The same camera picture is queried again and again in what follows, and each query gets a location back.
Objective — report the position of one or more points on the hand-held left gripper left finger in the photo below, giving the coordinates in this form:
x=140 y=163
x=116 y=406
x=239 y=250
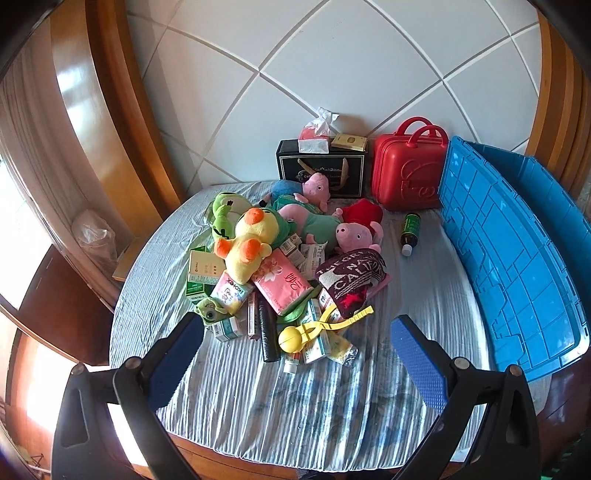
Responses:
x=175 y=355

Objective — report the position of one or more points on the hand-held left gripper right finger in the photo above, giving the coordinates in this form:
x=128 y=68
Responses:
x=418 y=360

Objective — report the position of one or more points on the blue plastic container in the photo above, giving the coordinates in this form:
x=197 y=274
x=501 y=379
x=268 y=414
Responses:
x=498 y=240

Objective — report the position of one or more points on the small white barcode box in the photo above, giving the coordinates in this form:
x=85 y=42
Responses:
x=230 y=330

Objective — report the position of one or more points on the pink sanitary pad pack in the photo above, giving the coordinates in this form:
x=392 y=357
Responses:
x=231 y=290

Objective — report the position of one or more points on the red white medicine box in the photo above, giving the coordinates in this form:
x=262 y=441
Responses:
x=253 y=318

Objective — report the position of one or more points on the white yellow medicine box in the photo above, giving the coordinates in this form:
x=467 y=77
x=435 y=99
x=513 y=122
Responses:
x=207 y=267

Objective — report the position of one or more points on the black trash bag roll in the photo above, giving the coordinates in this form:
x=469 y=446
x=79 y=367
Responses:
x=269 y=332

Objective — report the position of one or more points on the dark printed cloth bag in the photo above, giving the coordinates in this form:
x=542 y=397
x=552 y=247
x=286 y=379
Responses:
x=355 y=277

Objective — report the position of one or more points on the blue white medicine box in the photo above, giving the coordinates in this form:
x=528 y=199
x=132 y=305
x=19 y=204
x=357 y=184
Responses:
x=314 y=311

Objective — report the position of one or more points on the red white tube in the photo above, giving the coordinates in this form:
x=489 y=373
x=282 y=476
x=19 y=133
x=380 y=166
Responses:
x=291 y=363

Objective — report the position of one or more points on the yellow snowball clamp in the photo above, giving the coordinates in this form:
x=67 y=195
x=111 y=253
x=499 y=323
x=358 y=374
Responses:
x=291 y=339

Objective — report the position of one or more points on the dark wooden nightstand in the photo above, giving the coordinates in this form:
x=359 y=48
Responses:
x=64 y=314

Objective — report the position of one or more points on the striped blue bed sheet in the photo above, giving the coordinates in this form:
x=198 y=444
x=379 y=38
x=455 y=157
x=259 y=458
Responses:
x=286 y=406

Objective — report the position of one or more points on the green towel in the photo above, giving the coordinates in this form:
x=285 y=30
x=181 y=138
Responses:
x=295 y=311

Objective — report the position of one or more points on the pink floral tissue pack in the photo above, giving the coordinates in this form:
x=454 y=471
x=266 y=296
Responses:
x=281 y=281

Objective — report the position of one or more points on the green bottle white cap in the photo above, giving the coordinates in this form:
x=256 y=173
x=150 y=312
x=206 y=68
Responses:
x=410 y=228

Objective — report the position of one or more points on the yellow duck plush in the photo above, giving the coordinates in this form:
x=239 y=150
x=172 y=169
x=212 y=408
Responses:
x=244 y=235

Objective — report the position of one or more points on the pink pig plush red dress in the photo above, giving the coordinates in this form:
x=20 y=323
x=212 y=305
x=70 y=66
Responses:
x=355 y=235

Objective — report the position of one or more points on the clear plastic bag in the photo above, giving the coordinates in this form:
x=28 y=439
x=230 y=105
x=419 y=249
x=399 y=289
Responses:
x=94 y=240

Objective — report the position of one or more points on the white blister packet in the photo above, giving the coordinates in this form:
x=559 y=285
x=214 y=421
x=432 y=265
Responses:
x=315 y=258

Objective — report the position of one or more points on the green frog plush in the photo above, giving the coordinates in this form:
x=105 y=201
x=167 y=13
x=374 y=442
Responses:
x=224 y=212

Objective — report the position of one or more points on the white red small box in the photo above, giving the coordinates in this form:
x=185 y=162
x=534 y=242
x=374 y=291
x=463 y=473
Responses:
x=290 y=247

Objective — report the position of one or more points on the pink pig plush green dress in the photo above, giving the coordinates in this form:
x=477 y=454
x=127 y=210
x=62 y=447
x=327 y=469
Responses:
x=318 y=224

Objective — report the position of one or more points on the red mini suitcase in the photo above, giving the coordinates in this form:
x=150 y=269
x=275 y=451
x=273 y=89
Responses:
x=406 y=170

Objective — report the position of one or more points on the pink pig plush blue body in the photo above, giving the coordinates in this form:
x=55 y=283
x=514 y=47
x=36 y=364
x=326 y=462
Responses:
x=316 y=184

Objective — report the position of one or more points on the black gift box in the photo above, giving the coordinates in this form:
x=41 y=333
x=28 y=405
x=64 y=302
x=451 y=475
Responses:
x=291 y=170

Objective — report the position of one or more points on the small gold box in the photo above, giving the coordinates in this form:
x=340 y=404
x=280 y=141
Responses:
x=350 y=141

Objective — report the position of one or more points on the red open tissue pack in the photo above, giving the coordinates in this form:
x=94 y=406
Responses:
x=314 y=134

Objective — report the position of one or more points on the beige curtain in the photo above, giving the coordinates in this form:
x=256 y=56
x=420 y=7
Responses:
x=27 y=138

